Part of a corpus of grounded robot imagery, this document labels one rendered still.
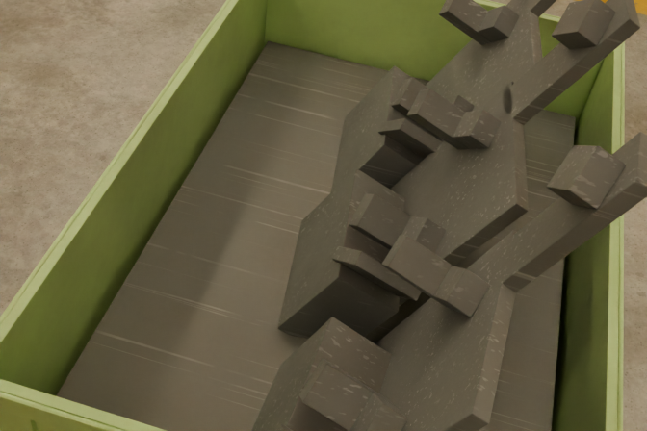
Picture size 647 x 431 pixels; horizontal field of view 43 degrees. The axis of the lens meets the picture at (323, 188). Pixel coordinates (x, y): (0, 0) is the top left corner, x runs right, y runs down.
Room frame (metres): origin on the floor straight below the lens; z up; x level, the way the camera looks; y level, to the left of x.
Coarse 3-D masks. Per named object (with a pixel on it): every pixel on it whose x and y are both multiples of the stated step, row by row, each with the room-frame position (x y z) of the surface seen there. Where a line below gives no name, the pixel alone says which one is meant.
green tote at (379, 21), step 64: (256, 0) 0.82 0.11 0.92; (320, 0) 0.85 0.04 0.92; (384, 0) 0.84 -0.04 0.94; (192, 64) 0.63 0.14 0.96; (384, 64) 0.84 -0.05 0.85; (192, 128) 0.63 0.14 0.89; (576, 128) 0.79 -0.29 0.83; (128, 192) 0.49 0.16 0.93; (64, 256) 0.38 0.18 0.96; (128, 256) 0.48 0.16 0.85; (576, 256) 0.55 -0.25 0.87; (0, 320) 0.32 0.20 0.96; (64, 320) 0.37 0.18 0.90; (576, 320) 0.46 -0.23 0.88; (0, 384) 0.27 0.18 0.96; (576, 384) 0.39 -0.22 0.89
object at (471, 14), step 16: (448, 0) 0.73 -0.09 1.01; (464, 0) 0.72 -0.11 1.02; (448, 16) 0.71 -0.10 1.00; (464, 16) 0.71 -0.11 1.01; (480, 16) 0.72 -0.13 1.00; (496, 16) 0.70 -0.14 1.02; (512, 16) 0.70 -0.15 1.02; (464, 32) 0.72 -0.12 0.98; (480, 32) 0.70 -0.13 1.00; (496, 32) 0.69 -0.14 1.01; (416, 80) 0.65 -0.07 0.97; (400, 96) 0.64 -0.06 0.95; (416, 96) 0.64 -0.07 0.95
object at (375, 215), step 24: (432, 96) 0.56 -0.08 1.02; (432, 120) 0.54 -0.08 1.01; (456, 120) 0.55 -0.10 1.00; (480, 120) 0.53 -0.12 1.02; (456, 144) 0.54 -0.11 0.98; (480, 144) 0.52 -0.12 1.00; (360, 216) 0.47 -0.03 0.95; (384, 216) 0.47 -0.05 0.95; (408, 216) 0.48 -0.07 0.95; (384, 240) 0.46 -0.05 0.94; (432, 240) 0.45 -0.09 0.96
